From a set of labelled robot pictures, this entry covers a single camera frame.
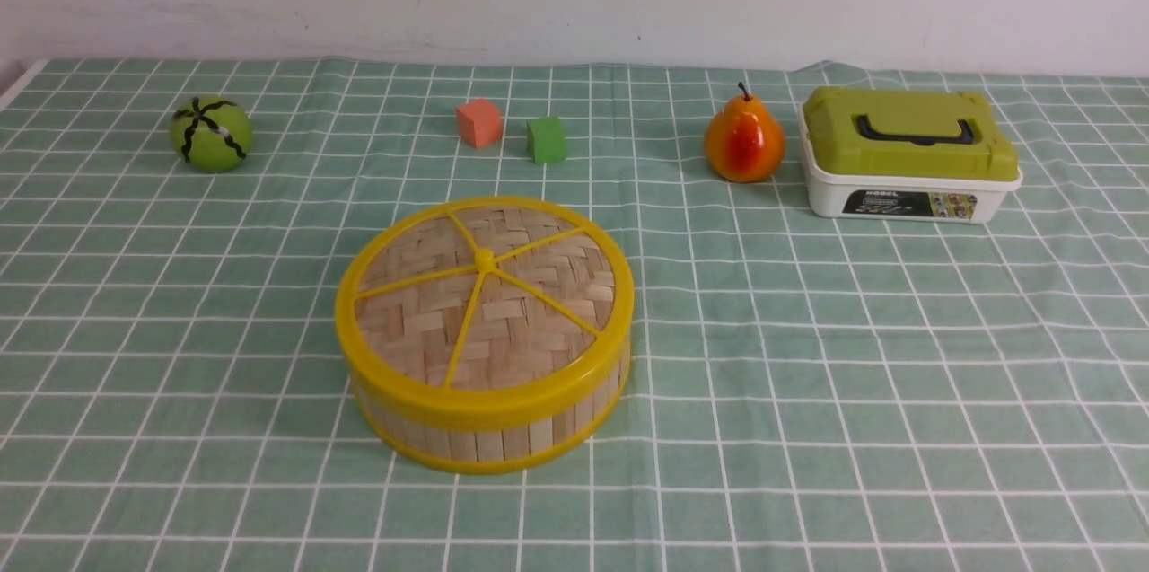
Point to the yellow woven steamer lid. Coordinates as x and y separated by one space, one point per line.
488 313

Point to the yellow bamboo steamer basket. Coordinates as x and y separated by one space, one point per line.
493 432

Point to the green foam cube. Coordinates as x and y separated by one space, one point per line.
546 140

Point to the orange foam cube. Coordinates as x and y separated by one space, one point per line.
479 123

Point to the orange toy pear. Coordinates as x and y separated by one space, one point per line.
744 143

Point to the green checkered tablecloth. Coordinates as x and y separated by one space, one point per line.
808 393

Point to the green lidded white toolbox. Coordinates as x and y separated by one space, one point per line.
917 155

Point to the green toy melon ball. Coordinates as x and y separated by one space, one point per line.
211 133

